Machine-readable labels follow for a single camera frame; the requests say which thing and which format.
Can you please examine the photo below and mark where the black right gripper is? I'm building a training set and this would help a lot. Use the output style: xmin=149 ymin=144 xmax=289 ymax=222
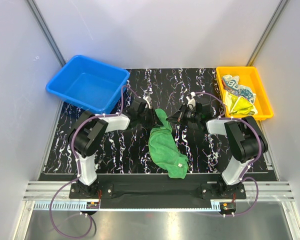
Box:
xmin=166 ymin=103 xmax=201 ymax=127

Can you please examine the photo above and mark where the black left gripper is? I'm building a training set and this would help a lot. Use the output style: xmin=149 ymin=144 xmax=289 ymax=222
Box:
xmin=137 ymin=107 xmax=163 ymax=129

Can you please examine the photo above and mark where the green microfiber towel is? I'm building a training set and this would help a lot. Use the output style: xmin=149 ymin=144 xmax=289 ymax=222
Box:
xmin=148 ymin=108 xmax=189 ymax=179

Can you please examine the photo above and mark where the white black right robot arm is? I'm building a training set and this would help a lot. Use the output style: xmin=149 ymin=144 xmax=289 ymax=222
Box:
xmin=166 ymin=103 xmax=268 ymax=199

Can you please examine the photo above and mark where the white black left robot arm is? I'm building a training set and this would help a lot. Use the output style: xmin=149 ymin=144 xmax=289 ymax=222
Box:
xmin=68 ymin=97 xmax=163 ymax=198

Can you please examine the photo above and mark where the yellow cloth in bin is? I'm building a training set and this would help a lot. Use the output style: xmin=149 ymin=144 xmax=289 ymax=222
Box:
xmin=223 ymin=91 xmax=258 ymax=116

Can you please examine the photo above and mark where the teal patterned cloth in bin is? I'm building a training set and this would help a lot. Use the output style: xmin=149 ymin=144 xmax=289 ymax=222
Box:
xmin=221 ymin=74 xmax=257 ymax=104

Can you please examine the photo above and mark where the blue plastic bin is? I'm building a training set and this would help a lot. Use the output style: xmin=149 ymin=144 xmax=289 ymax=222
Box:
xmin=46 ymin=55 xmax=130 ymax=114

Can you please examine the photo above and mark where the yellow plastic bin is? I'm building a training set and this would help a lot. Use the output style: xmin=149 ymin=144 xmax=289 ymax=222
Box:
xmin=216 ymin=66 xmax=274 ymax=121

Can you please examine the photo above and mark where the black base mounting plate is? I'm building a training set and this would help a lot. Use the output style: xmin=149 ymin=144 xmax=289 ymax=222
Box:
xmin=69 ymin=173 xmax=247 ymax=211

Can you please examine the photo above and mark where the right power connector block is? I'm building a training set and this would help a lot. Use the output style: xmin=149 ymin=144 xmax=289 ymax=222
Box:
xmin=220 ymin=202 xmax=237 ymax=212

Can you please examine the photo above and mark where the power connector block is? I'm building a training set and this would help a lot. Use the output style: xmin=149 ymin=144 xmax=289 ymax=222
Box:
xmin=220 ymin=202 xmax=237 ymax=212
xmin=86 ymin=201 xmax=100 ymax=211

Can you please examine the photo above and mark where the left power connector block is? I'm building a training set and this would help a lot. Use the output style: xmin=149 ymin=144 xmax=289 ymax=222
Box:
xmin=86 ymin=201 xmax=100 ymax=211

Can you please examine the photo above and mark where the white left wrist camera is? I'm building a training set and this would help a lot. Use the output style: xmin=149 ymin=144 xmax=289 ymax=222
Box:
xmin=143 ymin=96 xmax=152 ymax=109

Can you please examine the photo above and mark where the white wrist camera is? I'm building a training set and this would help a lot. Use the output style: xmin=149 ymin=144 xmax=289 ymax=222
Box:
xmin=143 ymin=96 xmax=152 ymax=109
xmin=186 ymin=92 xmax=196 ymax=110

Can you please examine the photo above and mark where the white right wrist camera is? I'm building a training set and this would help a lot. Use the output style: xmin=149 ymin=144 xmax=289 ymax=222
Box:
xmin=186 ymin=92 xmax=196 ymax=110

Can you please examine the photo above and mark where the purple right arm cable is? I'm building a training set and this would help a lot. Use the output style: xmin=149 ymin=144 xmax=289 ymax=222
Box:
xmin=193 ymin=91 xmax=263 ymax=216

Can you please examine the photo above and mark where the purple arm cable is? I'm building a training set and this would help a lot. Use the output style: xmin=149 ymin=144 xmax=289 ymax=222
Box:
xmin=49 ymin=85 xmax=143 ymax=238
xmin=193 ymin=91 xmax=263 ymax=216

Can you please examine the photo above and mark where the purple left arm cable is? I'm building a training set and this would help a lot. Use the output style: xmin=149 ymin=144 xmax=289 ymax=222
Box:
xmin=49 ymin=85 xmax=143 ymax=238

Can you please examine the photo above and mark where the aluminium frame rail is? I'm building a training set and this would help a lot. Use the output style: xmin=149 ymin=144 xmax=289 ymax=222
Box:
xmin=23 ymin=171 xmax=294 ymax=214

